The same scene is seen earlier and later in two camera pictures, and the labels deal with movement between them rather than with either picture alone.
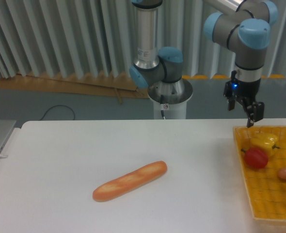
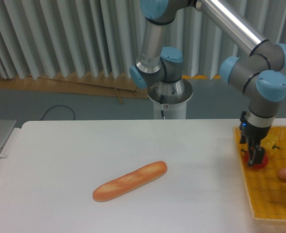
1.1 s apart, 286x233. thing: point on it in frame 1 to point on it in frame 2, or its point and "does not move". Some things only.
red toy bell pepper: x=255 y=158 does not move
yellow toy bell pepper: x=267 y=141 does not move
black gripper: x=248 y=91 to x=256 y=153
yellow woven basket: x=270 y=197 does not move
